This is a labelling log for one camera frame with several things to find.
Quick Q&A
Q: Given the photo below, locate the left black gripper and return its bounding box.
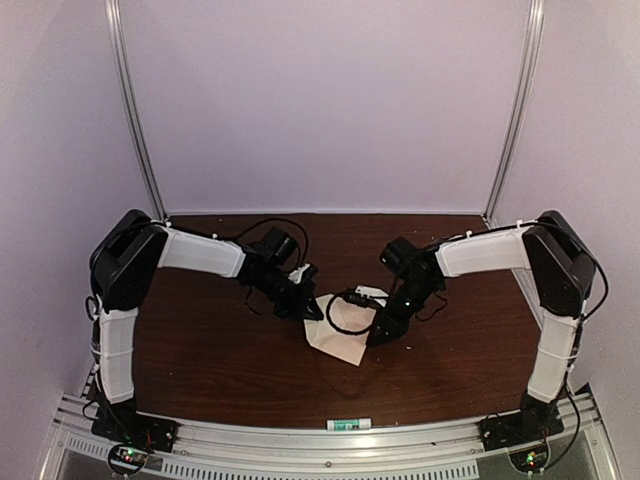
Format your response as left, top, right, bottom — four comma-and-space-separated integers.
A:
252, 269, 324, 322

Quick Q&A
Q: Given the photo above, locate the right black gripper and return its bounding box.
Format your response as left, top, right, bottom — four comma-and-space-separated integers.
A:
366, 279, 440, 349

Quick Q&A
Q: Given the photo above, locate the cream letter paper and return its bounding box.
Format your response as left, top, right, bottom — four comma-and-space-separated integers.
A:
304, 316, 345, 354

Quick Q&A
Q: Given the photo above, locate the beige envelope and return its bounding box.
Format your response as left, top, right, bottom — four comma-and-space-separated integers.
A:
320, 298, 376, 366

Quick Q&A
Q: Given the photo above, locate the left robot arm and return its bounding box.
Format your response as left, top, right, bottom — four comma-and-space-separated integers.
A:
89, 209, 324, 405

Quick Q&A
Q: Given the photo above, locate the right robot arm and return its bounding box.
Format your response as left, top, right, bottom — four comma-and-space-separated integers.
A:
366, 210, 597, 442

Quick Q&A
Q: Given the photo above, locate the green white glue stick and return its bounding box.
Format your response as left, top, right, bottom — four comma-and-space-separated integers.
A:
326, 418, 372, 431

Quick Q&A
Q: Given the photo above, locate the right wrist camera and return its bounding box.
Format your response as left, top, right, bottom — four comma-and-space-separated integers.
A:
343, 285, 388, 309

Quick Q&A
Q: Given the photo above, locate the left black cable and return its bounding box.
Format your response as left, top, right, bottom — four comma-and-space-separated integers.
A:
84, 215, 309, 321

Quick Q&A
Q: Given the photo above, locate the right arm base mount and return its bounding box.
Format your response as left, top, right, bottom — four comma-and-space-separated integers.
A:
478, 395, 565, 451

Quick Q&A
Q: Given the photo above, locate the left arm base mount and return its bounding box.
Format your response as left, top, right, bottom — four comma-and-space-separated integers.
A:
91, 396, 178, 453

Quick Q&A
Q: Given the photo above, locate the aluminium front rail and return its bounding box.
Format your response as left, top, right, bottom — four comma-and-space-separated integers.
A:
35, 393, 620, 479

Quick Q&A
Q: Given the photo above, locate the left aluminium frame post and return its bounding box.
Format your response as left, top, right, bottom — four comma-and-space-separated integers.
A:
104, 0, 169, 220

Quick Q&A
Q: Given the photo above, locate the aluminium frame post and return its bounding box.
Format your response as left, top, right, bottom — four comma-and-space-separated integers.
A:
104, 0, 169, 220
483, 0, 545, 224

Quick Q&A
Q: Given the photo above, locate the right aluminium frame post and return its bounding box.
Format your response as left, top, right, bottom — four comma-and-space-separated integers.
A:
483, 0, 545, 224

